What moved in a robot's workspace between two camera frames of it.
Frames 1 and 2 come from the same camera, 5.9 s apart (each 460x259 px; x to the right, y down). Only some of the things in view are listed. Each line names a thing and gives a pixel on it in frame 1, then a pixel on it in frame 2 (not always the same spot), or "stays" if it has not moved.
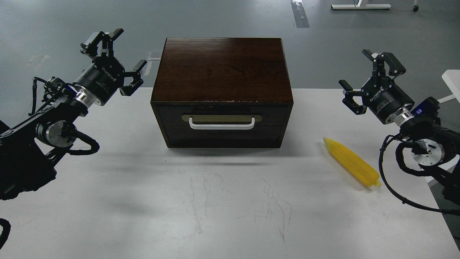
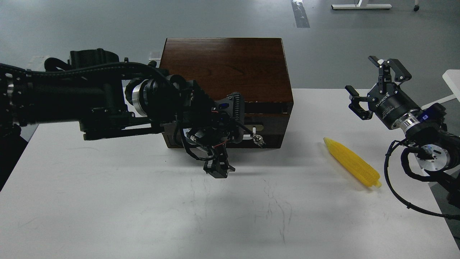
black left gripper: [99, 81] → [207, 142]
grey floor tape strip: [300, 14] stays
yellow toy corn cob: [363, 173] stays
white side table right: [451, 77] stays
